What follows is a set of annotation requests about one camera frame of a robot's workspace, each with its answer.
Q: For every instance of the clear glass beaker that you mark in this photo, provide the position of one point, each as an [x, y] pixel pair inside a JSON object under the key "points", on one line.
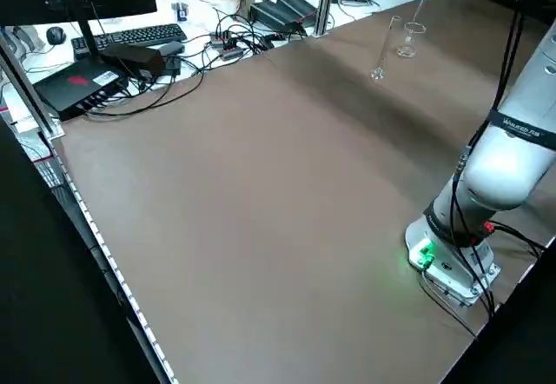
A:
{"points": [[406, 51]]}

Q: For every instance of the grey power adapter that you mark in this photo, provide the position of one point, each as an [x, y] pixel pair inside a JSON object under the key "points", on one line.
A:
{"points": [[169, 47]]}

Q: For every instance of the small blue bottle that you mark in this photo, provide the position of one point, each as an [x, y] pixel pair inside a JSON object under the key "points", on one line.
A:
{"points": [[182, 12]]}

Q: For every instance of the black box with red logo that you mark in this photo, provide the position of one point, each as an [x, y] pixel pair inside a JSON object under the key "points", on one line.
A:
{"points": [[65, 90]]}

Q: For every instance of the black computer mouse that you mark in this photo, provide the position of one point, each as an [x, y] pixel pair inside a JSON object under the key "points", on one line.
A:
{"points": [[56, 35]]}

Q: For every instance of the clear glass graduated cylinder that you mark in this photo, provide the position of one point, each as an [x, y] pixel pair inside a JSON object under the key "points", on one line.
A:
{"points": [[378, 74]]}

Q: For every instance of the grey usb hub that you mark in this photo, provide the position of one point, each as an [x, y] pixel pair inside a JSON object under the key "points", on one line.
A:
{"points": [[228, 49]]}

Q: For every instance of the black power brick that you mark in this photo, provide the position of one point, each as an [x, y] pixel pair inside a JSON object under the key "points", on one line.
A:
{"points": [[134, 58]]}

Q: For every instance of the black keyboard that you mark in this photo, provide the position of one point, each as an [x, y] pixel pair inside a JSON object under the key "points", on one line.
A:
{"points": [[139, 34]]}

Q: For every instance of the black stepped box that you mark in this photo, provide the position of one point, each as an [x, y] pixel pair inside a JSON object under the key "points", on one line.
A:
{"points": [[269, 12], [299, 6]]}

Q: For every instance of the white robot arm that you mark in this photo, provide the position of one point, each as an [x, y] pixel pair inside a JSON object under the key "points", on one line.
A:
{"points": [[499, 171]]}

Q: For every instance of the aluminium profile post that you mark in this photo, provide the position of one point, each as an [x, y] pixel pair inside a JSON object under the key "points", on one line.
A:
{"points": [[26, 93], [323, 10]]}

